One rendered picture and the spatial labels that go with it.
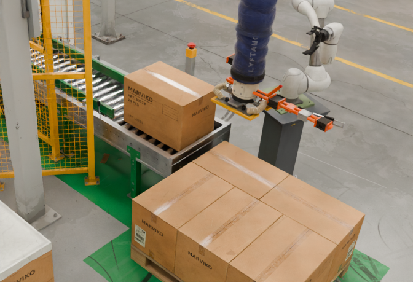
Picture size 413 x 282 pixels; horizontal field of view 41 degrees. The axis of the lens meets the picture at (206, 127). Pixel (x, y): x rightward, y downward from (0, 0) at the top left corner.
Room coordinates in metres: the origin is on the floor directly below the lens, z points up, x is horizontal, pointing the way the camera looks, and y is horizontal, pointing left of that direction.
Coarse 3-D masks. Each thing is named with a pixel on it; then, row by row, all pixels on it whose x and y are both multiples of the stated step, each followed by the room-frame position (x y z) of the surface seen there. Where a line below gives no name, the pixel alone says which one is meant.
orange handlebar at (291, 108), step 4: (228, 80) 3.27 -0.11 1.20; (232, 80) 3.26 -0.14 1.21; (256, 92) 3.13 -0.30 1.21; (260, 92) 3.15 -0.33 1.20; (264, 92) 3.15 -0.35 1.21; (260, 96) 3.10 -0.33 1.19; (264, 96) 3.09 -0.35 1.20; (280, 104) 3.01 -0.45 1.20; (284, 104) 3.04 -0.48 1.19; (288, 104) 3.01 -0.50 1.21; (292, 104) 3.02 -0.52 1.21; (284, 108) 2.99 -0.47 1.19; (288, 108) 2.98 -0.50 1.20; (292, 108) 2.97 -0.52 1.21; (296, 108) 2.99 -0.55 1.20; (292, 112) 2.96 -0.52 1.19; (296, 112) 2.94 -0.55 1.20; (312, 116) 2.91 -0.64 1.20; (316, 116) 2.91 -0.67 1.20; (312, 120) 2.86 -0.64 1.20; (328, 128) 2.80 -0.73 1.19
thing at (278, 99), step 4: (272, 96) 3.08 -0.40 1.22; (276, 96) 3.09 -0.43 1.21; (280, 96) 3.10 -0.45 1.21; (268, 100) 3.04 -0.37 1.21; (272, 100) 3.03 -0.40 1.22; (276, 100) 3.04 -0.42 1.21; (280, 100) 3.03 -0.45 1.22; (284, 100) 3.05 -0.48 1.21; (268, 104) 3.04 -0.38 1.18; (272, 104) 3.03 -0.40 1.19; (276, 104) 3.01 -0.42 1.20; (276, 108) 3.00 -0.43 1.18
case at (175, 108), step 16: (160, 64) 3.91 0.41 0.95; (128, 80) 3.61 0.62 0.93; (144, 80) 3.61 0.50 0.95; (160, 80) 3.64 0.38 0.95; (176, 80) 3.66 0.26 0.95; (192, 80) 3.69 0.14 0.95; (128, 96) 3.61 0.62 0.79; (144, 96) 3.51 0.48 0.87; (160, 96) 3.42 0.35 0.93; (176, 96) 3.42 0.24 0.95; (192, 96) 3.44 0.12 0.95; (208, 96) 3.53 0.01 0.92; (128, 112) 3.61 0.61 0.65; (144, 112) 3.51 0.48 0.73; (160, 112) 3.42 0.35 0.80; (176, 112) 3.33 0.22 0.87; (192, 112) 3.39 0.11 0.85; (208, 112) 3.54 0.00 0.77; (144, 128) 3.51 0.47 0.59; (160, 128) 3.41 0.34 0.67; (176, 128) 3.32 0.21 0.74; (192, 128) 3.40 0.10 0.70; (208, 128) 3.56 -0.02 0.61; (176, 144) 3.32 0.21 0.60
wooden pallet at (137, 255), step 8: (136, 248) 2.69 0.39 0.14; (136, 256) 2.69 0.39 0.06; (144, 256) 2.65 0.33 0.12; (144, 264) 2.64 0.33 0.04; (152, 264) 2.67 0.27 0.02; (152, 272) 2.60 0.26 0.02; (160, 272) 2.61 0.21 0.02; (168, 272) 2.51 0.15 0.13; (344, 272) 2.77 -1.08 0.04; (160, 280) 2.55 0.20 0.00; (168, 280) 2.54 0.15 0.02; (176, 280) 2.55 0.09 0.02
